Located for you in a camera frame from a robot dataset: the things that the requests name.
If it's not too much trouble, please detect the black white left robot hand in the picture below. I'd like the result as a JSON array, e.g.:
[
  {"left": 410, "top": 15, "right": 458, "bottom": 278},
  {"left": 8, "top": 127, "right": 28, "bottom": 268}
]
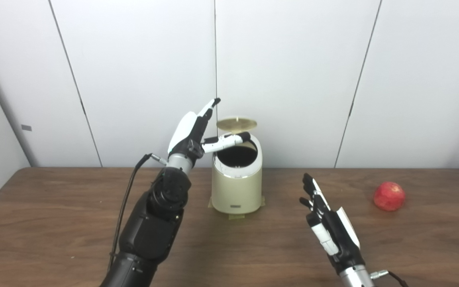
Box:
[{"left": 167, "top": 98, "right": 251, "bottom": 167}]

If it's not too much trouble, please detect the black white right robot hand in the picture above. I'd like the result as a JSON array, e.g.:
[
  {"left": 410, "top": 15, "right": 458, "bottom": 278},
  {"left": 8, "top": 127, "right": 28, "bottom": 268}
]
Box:
[{"left": 299, "top": 173, "right": 365, "bottom": 275}]

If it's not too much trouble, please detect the cream round bin lid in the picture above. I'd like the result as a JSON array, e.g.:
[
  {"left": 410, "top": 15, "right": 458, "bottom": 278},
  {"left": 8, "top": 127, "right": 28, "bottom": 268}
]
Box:
[{"left": 216, "top": 116, "right": 258, "bottom": 132}]

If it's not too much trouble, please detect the red apple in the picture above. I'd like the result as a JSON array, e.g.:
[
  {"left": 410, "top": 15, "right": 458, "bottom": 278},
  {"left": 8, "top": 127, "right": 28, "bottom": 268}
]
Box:
[{"left": 373, "top": 182, "right": 406, "bottom": 212}]

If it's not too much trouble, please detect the cream-colored round bin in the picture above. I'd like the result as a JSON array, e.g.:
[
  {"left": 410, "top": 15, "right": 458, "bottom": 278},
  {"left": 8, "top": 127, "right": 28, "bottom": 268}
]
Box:
[{"left": 211, "top": 134, "right": 263, "bottom": 214}]

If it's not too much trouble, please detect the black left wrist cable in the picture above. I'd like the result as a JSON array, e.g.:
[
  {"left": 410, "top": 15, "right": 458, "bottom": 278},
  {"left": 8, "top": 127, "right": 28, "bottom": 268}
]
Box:
[{"left": 108, "top": 153, "right": 169, "bottom": 271}]

